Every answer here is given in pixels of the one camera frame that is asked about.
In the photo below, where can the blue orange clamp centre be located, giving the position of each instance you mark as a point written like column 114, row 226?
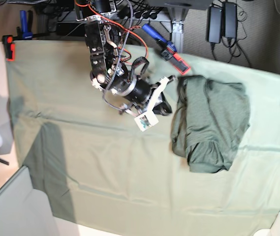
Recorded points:
column 168, row 50

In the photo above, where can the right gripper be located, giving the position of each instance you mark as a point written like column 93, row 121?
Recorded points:
column 147, row 97

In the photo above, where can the black power adapter pair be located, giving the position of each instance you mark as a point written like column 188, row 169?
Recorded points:
column 222, row 22

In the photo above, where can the aluminium frame post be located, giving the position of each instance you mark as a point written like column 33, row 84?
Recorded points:
column 177, row 17

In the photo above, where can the green long-sleeve T-shirt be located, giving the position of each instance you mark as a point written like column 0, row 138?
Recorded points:
column 209, row 123

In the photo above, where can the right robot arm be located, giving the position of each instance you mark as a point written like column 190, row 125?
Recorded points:
column 106, row 40

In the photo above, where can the black power strip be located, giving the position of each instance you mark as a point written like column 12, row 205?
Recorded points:
column 143, row 13

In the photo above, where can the blue orange clamp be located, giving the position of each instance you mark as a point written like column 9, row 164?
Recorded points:
column 168, row 50
column 24, row 32

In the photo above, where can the light green table cloth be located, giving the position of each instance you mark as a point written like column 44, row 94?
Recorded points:
column 99, row 170

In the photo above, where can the blue orange clamp left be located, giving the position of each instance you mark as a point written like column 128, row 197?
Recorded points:
column 24, row 32

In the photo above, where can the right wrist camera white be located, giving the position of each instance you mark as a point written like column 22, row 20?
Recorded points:
column 146, row 120

